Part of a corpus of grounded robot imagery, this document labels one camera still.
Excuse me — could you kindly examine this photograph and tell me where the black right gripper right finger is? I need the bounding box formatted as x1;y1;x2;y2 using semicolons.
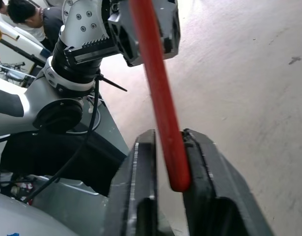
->
182;127;275;236

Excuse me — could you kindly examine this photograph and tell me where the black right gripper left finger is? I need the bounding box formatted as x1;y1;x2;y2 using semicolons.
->
108;129;162;236

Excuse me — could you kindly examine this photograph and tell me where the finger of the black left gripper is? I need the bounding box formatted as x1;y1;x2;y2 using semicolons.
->
107;11;147;67
153;0;182;60

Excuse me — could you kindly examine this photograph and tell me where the red rod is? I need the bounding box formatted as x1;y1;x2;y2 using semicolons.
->
128;0;192;193

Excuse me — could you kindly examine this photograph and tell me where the black zip tie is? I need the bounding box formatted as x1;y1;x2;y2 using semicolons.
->
95;70;128;93

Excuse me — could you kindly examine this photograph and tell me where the person in dark shirt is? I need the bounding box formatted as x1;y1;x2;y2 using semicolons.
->
5;0;65;53

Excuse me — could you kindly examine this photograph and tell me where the silver robot body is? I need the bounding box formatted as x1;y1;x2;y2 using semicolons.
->
0;174;123;236

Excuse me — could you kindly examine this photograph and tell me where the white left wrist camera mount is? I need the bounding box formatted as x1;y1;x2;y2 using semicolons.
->
58;0;110;49

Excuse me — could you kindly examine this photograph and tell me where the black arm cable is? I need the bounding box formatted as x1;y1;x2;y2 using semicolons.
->
22;73;102;204

